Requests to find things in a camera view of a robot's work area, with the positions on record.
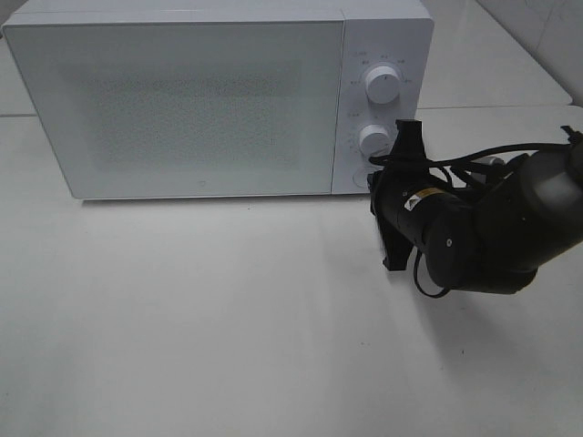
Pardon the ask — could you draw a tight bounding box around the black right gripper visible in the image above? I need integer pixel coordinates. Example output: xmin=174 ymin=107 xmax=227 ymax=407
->
xmin=369 ymin=119 xmax=437 ymax=271

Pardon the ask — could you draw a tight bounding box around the round door release button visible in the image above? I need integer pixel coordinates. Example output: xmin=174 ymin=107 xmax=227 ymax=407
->
xmin=353 ymin=166 xmax=376 ymax=189

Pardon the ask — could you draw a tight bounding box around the white microwave knob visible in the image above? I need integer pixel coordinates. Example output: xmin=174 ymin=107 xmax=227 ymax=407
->
xmin=364 ymin=65 xmax=400 ymax=105
xmin=358 ymin=124 xmax=393 ymax=157

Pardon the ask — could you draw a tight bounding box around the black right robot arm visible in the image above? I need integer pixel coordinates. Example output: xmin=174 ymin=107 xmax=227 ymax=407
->
xmin=367 ymin=120 xmax=582 ymax=296

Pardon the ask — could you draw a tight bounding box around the white microwave oven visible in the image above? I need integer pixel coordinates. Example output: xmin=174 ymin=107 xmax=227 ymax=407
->
xmin=2 ymin=1 xmax=435 ymax=200

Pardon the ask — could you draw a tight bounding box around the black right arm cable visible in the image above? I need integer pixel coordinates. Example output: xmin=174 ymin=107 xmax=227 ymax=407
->
xmin=367 ymin=127 xmax=579 ymax=300

